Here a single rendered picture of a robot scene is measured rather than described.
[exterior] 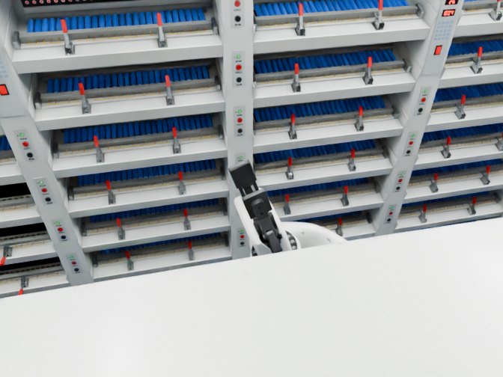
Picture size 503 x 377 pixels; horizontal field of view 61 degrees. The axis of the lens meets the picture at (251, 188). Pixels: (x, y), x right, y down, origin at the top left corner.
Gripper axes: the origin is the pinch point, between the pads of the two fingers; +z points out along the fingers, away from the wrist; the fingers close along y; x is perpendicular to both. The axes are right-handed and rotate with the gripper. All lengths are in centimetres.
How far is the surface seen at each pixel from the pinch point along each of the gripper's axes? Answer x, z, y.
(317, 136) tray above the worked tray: 35, -68, 77
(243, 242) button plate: -8, -108, 76
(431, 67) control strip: 80, -56, 72
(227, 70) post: 12, -30, 81
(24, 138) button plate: -56, -27, 87
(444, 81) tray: 85, -65, 72
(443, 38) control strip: 84, -47, 72
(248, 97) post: 15, -42, 80
